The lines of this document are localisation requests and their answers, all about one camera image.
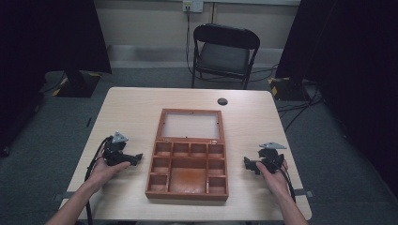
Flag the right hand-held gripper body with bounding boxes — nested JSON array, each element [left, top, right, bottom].
[[254, 142, 285, 175]]

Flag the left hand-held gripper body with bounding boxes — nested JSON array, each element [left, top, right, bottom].
[[102, 131, 133, 167]]

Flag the person's left hand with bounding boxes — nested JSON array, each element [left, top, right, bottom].
[[88, 149, 131, 190]]

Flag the person's right hand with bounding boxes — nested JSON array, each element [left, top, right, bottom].
[[255, 158, 291, 203]]

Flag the brown wooden compartment box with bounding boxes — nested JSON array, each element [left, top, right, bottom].
[[145, 108, 230, 202]]

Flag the black stand base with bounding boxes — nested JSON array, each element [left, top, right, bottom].
[[55, 70, 103, 98], [268, 76, 314, 102]]

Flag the black folding chair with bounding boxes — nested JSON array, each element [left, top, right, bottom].
[[191, 22, 262, 91]]

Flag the black curtain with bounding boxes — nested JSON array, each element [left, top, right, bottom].
[[0, 0, 113, 158], [274, 0, 398, 199]]

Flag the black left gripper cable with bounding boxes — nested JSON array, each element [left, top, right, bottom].
[[84, 135, 114, 225]]

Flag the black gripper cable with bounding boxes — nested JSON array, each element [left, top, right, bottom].
[[277, 167, 298, 203], [84, 135, 114, 225]]

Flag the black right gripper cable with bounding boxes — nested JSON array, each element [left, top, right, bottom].
[[277, 167, 298, 203]]

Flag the grey table strap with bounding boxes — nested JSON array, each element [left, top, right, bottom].
[[293, 188, 314, 199], [52, 190, 77, 203]]

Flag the black floor cables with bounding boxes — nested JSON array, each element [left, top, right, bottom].
[[276, 88, 325, 133]]

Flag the black wall socket cable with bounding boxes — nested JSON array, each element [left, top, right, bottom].
[[185, 6, 195, 76]]

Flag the white wall socket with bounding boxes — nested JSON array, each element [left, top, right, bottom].
[[182, 0, 205, 14]]

